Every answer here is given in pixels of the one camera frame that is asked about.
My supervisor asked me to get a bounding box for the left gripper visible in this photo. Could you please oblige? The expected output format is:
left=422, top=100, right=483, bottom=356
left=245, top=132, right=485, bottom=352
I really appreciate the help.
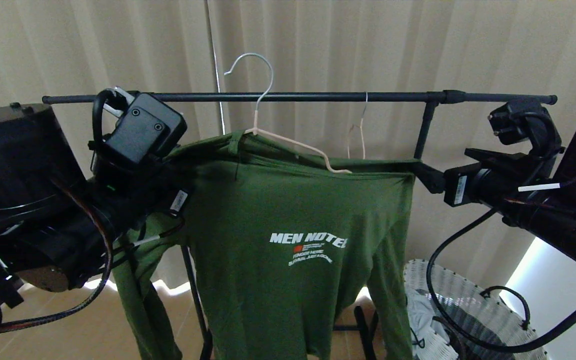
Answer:
left=93, top=159, right=192, bottom=237

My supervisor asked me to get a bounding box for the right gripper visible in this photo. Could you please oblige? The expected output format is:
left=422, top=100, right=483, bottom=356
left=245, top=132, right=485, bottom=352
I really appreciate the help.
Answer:
left=442, top=165, right=525, bottom=208

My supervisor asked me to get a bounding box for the green long-sleeved shirt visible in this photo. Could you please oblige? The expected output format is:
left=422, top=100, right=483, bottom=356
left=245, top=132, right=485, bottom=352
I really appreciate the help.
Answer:
left=111, top=129, right=417, bottom=360

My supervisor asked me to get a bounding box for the pink clothes hanger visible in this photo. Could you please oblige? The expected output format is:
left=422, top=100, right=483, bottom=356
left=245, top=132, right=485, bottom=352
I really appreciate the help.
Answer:
left=223, top=52, right=353, bottom=175
left=346, top=91, right=369, bottom=161

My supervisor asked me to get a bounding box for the white laundry basket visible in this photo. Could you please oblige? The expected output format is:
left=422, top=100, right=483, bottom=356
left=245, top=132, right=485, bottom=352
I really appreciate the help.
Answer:
left=402, top=258, right=549, bottom=360

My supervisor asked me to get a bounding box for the black clothes rack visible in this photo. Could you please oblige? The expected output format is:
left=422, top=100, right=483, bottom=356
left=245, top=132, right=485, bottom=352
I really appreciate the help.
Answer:
left=41, top=89, right=558, bottom=360

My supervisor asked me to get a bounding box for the pale grey garment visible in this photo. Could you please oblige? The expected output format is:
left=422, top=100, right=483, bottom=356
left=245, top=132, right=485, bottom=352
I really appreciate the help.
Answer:
left=406, top=287, right=450, bottom=360

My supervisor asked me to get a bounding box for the beige curtain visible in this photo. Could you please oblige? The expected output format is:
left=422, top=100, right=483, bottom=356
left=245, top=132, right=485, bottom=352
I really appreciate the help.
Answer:
left=0, top=0, right=576, bottom=302

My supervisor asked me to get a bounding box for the black braided cable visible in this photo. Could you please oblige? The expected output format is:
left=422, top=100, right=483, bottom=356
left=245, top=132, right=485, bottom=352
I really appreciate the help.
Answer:
left=0, top=177, right=115, bottom=335

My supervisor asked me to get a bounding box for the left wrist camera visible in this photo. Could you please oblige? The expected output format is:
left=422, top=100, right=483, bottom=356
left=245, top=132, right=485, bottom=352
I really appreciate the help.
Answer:
left=90, top=87, right=189, bottom=172

